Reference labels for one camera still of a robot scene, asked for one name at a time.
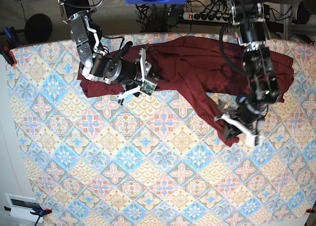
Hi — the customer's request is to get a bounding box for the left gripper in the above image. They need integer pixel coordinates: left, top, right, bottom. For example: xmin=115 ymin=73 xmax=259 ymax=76
xmin=214 ymin=101 xmax=269 ymax=140

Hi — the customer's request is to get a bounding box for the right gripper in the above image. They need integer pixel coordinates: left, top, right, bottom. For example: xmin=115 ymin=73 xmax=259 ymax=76
xmin=81 ymin=42 xmax=163 ymax=105

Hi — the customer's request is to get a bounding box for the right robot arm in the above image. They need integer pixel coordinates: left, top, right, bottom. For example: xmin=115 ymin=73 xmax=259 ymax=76
xmin=16 ymin=0 xmax=163 ymax=104

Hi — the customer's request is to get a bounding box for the lower right table clamp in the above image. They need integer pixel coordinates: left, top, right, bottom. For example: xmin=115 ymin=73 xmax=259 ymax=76
xmin=306 ymin=208 xmax=315 ymax=214

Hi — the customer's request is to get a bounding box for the black round stool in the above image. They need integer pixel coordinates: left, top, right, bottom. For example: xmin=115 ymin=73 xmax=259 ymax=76
xmin=24 ymin=13 xmax=53 ymax=44

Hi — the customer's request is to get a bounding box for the patterned tablecloth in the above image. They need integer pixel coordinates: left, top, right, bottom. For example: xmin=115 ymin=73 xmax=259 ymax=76
xmin=5 ymin=40 xmax=316 ymax=226

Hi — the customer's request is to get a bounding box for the table clamp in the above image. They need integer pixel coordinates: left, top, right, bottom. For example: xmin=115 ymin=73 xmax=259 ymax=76
xmin=0 ymin=27 xmax=18 ymax=67
xmin=306 ymin=208 xmax=315 ymax=214
xmin=4 ymin=206 xmax=52 ymax=226

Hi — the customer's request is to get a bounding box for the white wall outlet box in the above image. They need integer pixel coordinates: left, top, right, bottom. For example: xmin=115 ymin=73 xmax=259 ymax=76
xmin=5 ymin=193 xmax=40 ymax=222

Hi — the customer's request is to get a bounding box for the lower left table clamp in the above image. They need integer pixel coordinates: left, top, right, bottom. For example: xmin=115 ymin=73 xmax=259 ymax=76
xmin=4 ymin=206 xmax=52 ymax=226

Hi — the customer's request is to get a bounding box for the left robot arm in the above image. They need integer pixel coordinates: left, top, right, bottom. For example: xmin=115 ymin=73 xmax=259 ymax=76
xmin=215 ymin=0 xmax=281 ymax=146

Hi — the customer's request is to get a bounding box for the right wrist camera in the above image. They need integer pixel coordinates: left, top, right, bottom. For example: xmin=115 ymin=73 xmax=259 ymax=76
xmin=140 ymin=79 xmax=157 ymax=96

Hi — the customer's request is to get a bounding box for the dark red t-shirt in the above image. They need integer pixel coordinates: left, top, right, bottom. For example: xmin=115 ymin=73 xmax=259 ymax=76
xmin=77 ymin=36 xmax=294 ymax=146

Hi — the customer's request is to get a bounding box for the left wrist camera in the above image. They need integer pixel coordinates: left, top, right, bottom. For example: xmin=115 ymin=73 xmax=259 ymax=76
xmin=245 ymin=134 xmax=263 ymax=147

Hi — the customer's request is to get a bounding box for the white power strip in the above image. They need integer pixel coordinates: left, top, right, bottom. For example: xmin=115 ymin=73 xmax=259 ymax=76
xmin=182 ymin=12 xmax=230 ymax=23

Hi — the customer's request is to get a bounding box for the upper left table clamp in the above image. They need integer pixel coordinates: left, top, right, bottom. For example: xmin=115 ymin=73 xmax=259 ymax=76
xmin=0 ymin=27 xmax=18 ymax=67

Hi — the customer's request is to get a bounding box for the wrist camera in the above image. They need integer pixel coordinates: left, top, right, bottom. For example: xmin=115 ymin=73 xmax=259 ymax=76
xmin=245 ymin=134 xmax=263 ymax=147
xmin=140 ymin=79 xmax=157 ymax=96

